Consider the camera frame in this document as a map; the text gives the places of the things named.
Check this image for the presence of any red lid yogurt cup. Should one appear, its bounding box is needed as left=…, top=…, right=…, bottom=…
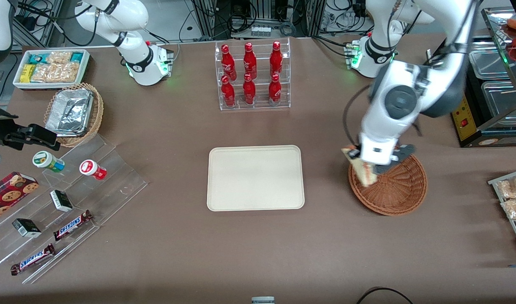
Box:
left=79, top=160, right=107, bottom=181

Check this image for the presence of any light wicker basket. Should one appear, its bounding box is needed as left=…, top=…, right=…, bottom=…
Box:
left=44, top=83, right=104, bottom=148

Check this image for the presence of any green lid yogurt cup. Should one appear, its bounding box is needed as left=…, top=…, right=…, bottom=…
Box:
left=33, top=151, right=66, bottom=173

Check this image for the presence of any snickers chocolate bar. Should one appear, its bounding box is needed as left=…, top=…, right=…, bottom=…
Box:
left=11, top=244, right=56, bottom=276
left=53, top=210, right=93, bottom=242

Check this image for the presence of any clear bag of crackers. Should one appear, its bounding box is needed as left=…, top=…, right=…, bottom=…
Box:
left=31, top=62, right=80, bottom=83

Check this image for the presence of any yellow snack packet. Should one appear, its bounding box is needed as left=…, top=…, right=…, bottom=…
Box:
left=20, top=64, right=37, bottom=83

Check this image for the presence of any red chocolate cookie box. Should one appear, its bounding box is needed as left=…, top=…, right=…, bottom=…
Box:
left=0, top=171, right=40, bottom=225

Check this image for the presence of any white plastic snack bin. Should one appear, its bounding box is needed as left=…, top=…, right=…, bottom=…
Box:
left=13, top=49, right=91, bottom=90

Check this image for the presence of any triangle sandwich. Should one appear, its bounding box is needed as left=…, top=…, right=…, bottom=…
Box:
left=341, top=146, right=379, bottom=187

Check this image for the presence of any clear bag of snacks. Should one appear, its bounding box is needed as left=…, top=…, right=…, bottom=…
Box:
left=500, top=198, right=516, bottom=220
left=496, top=176, right=516, bottom=200

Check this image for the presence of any red cola bottle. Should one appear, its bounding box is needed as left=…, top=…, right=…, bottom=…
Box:
left=268, top=74, right=282, bottom=104
left=270, top=41, right=283, bottom=76
left=243, top=74, right=256, bottom=105
left=243, top=42, right=257, bottom=79
left=221, top=76, right=236, bottom=107
left=221, top=44, right=237, bottom=81

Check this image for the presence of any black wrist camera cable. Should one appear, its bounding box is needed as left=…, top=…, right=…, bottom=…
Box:
left=342, top=84, right=373, bottom=148

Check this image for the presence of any tray of packaged snacks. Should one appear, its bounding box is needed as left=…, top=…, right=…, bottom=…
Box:
left=488, top=168, right=516, bottom=258

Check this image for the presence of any stack of foil trays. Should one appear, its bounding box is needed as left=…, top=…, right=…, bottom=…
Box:
left=45, top=88, right=94, bottom=137

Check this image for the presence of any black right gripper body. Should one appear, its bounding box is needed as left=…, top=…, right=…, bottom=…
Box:
left=0, top=103, right=30, bottom=149

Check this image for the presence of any black cable loop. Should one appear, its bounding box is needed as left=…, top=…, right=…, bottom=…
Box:
left=356, top=287, right=414, bottom=304

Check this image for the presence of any clear acrylic bottle rack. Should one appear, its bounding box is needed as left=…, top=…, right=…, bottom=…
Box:
left=215, top=37, right=291, bottom=111

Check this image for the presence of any round brown wicker basket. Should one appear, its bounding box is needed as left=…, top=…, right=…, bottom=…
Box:
left=348, top=153, right=428, bottom=217

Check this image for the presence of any clear acrylic stepped display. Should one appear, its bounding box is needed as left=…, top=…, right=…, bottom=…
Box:
left=0, top=133, right=149, bottom=285

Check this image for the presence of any black food warmer cabinet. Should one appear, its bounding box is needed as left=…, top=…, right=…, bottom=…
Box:
left=427, top=6, right=516, bottom=148

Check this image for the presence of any small black white carton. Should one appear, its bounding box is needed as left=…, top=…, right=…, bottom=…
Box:
left=12, top=218, right=42, bottom=238
left=50, top=190, right=74, bottom=212

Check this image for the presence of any beige rectangular tray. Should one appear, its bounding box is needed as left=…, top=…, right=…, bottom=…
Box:
left=207, top=145, right=305, bottom=212

